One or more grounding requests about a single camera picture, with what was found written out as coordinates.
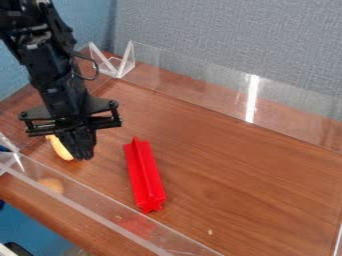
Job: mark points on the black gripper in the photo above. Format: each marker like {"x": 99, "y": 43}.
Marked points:
{"x": 70, "y": 108}

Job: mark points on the clear acrylic back wall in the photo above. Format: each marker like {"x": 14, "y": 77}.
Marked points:
{"x": 297, "y": 112}

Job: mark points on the yellow green toy corn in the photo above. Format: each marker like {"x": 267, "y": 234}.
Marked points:
{"x": 59, "y": 148}

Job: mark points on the clear acrylic wall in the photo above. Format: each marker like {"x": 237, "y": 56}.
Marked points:
{"x": 108, "y": 212}
{"x": 297, "y": 112}

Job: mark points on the clear acrylic left bracket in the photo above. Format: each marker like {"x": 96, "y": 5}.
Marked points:
{"x": 11, "y": 157}

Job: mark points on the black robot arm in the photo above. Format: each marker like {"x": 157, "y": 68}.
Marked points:
{"x": 40, "y": 40}

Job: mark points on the red star-shaped plastic bar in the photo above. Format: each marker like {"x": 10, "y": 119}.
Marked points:
{"x": 146, "y": 181}

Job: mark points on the clear acrylic corner bracket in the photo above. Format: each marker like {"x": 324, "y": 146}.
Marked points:
{"x": 115, "y": 67}

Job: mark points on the clear acrylic front wall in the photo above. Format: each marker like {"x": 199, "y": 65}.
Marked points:
{"x": 108, "y": 212}

